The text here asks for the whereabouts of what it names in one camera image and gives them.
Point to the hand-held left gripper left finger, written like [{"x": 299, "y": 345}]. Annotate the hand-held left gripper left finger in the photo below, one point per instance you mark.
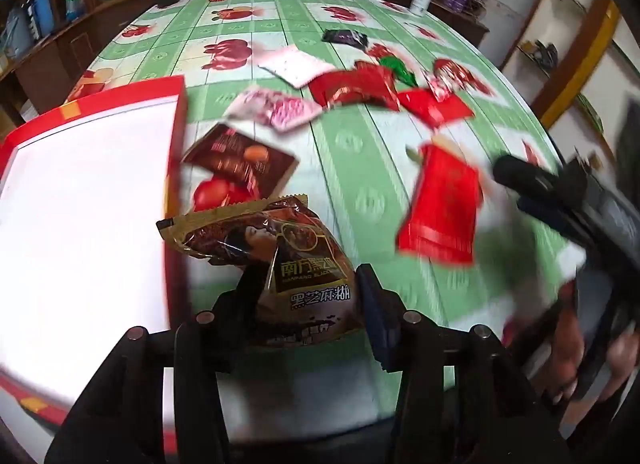
[{"x": 239, "y": 300}]

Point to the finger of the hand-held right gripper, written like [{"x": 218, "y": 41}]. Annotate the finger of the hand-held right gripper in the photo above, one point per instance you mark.
[
  {"x": 530, "y": 173},
  {"x": 550, "y": 224}
]

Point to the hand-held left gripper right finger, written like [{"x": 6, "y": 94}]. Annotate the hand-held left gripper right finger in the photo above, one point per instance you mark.
[{"x": 377, "y": 324}]

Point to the brown sesame snack packet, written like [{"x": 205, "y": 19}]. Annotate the brown sesame snack packet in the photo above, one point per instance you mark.
[{"x": 300, "y": 254}]

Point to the bright red snack packet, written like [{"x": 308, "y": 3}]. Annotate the bright red snack packet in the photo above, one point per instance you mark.
[{"x": 442, "y": 204}]

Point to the red patterned clear candy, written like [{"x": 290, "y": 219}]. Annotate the red patterned clear candy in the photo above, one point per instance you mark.
[{"x": 440, "y": 83}]

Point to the green candy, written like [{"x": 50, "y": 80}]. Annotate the green candy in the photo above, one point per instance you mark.
[{"x": 397, "y": 68}]

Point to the red and white box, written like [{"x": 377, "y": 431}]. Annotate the red and white box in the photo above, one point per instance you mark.
[{"x": 85, "y": 204}]

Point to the dark red snack packet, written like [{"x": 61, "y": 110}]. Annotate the dark red snack packet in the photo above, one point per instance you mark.
[{"x": 355, "y": 86}]

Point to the person's right hand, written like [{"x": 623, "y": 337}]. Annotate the person's right hand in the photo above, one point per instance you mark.
[{"x": 562, "y": 349}]

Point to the plain red snack packet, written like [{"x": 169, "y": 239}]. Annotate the plain red snack packet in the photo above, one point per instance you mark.
[{"x": 435, "y": 108}]

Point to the dark object on shelf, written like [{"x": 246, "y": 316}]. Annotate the dark object on shelf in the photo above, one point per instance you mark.
[{"x": 545, "y": 54}]

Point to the brown packet with orange picture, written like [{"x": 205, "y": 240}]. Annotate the brown packet with orange picture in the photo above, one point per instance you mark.
[{"x": 240, "y": 158}]

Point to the green fruit-print tablecloth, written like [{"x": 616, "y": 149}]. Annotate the green fruit-print tablecloth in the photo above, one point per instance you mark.
[{"x": 350, "y": 168}]

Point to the pink patterned snack packet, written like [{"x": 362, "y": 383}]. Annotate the pink patterned snack packet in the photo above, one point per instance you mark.
[{"x": 292, "y": 111}]

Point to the pale pink snack packet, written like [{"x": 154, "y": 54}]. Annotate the pale pink snack packet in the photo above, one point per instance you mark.
[{"x": 247, "y": 102}]

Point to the black snack packet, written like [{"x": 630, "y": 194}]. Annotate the black snack packet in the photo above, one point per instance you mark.
[{"x": 345, "y": 37}]

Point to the white and pink flat packet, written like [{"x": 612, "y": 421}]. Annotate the white and pink flat packet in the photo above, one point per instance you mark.
[{"x": 295, "y": 66}]

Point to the wooden cabinet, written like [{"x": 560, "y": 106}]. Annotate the wooden cabinet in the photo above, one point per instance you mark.
[{"x": 45, "y": 73}]

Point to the yellow framed wall shelf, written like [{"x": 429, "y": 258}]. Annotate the yellow framed wall shelf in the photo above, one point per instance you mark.
[{"x": 585, "y": 58}]

